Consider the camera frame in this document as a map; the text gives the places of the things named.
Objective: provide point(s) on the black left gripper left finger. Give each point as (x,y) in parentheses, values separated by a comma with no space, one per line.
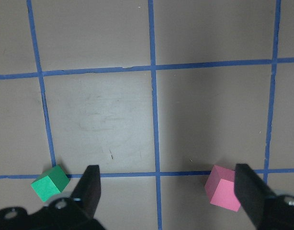
(87,192)

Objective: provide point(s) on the green cube near left arm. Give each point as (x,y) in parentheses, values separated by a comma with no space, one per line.
(50,183)

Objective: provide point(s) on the pink cube table centre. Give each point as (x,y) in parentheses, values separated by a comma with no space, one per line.
(219,188)

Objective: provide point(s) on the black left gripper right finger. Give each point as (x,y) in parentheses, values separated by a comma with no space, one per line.
(254,195)

